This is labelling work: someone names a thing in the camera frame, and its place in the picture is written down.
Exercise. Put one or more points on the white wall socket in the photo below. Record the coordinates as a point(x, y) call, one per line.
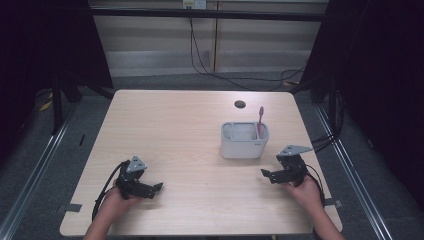
point(195, 4)

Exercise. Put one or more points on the white toothbrush holder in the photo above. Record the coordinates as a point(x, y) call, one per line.
point(244, 146)

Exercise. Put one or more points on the grey tape strip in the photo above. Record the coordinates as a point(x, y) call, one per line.
point(69, 208)
point(334, 202)

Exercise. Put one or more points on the person's left hand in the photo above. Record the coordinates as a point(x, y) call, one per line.
point(115, 203)

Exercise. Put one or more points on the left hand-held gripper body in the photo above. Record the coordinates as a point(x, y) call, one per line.
point(130, 181)

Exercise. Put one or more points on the small black floor tape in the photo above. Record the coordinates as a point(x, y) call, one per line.
point(81, 140)

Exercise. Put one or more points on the yellow floor tape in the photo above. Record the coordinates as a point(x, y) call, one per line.
point(45, 106)

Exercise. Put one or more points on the metal floor rail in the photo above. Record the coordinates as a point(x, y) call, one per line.
point(30, 180)
point(356, 186)

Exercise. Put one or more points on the pink toothbrush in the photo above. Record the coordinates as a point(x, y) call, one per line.
point(260, 121)

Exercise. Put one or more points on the person's right hand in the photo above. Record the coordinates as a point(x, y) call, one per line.
point(305, 195)

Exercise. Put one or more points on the dark round table grommet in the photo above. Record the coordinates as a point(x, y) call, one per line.
point(240, 104)

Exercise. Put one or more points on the black metal stand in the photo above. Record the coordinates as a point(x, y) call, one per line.
point(333, 100)
point(57, 106)

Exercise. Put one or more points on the black horizontal bar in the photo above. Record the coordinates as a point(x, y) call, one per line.
point(206, 14)

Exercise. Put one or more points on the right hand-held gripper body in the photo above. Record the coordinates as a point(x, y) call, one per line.
point(294, 165)

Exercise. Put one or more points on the dark curtain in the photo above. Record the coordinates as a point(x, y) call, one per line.
point(376, 83)
point(50, 43)

